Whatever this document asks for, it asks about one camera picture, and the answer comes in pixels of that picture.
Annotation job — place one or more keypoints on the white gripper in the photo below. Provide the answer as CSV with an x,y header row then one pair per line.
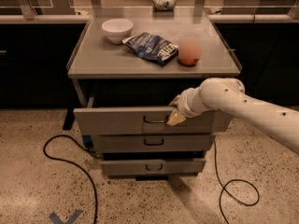
x,y
185,104

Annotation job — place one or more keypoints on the grey top drawer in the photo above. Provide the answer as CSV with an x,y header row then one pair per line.
x,y
145,120

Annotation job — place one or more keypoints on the grey drawer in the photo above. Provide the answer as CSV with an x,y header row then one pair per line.
x,y
152,143
152,167
145,120

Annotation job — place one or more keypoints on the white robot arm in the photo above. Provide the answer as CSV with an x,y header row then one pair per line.
x,y
228,95

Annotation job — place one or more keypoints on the grey middle drawer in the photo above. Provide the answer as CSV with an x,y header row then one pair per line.
x,y
152,143

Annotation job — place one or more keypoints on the grey drawer cabinet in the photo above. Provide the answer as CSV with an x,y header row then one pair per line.
x,y
109,75

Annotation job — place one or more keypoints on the grey bottom drawer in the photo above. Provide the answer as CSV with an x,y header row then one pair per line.
x,y
152,167

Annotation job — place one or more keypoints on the blue chip bag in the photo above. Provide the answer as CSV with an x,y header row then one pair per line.
x,y
152,48

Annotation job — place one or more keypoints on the red apple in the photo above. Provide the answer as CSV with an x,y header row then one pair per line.
x,y
189,51

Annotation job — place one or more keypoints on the blue power adapter box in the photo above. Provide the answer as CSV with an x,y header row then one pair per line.
x,y
87,141

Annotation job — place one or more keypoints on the white ceramic bowl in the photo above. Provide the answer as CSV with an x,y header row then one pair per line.
x,y
116,30

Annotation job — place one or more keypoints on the white green snack bag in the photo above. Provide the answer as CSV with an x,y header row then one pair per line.
x,y
164,5

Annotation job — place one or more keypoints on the long dark counter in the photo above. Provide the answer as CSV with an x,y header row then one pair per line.
x,y
35,58

